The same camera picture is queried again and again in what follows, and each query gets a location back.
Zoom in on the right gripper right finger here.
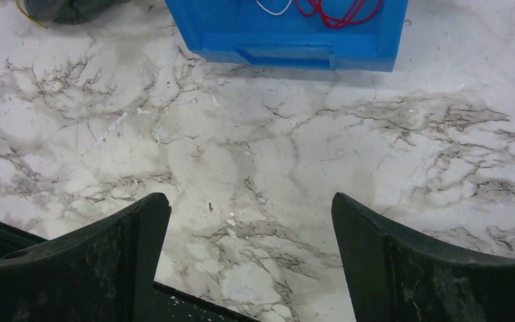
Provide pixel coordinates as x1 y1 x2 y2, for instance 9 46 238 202
331 193 515 321

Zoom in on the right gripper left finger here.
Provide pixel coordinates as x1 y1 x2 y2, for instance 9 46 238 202
0 192 172 322

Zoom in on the black cable spool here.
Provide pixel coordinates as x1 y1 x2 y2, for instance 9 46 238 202
21 0 129 25

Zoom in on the yellow wire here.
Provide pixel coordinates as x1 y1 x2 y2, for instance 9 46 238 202
13 0 50 30

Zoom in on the blue plastic bin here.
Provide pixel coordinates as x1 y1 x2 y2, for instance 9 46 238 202
167 1 408 72

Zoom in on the red wire bundle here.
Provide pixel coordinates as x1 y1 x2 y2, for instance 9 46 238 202
292 0 385 30

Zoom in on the white wire bundle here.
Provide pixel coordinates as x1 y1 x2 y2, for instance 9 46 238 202
253 0 294 16

